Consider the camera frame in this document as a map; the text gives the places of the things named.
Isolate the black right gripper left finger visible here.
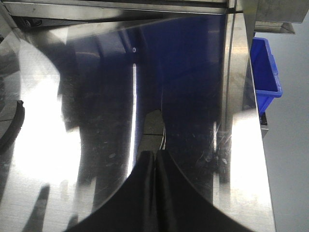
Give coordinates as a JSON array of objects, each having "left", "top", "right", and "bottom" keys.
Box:
[{"left": 67, "top": 151, "right": 155, "bottom": 232}]

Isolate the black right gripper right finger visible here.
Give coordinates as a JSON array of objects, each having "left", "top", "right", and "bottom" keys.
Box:
[{"left": 155, "top": 150, "right": 249, "bottom": 232}]

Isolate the small blue bin on floor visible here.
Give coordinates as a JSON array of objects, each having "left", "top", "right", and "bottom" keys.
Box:
[{"left": 250, "top": 37, "right": 282, "bottom": 116}]

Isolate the stainless steel rack frame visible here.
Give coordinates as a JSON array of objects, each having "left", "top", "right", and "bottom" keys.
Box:
[{"left": 0, "top": 0, "right": 309, "bottom": 33}]

